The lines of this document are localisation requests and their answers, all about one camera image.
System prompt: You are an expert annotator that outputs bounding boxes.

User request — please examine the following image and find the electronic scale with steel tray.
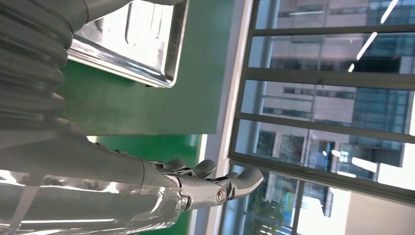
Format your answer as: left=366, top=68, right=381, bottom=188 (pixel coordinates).
left=67, top=0, right=191, bottom=89

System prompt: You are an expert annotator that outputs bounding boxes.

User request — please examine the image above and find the dark framed window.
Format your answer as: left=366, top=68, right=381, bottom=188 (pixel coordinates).
left=218, top=0, right=415, bottom=235

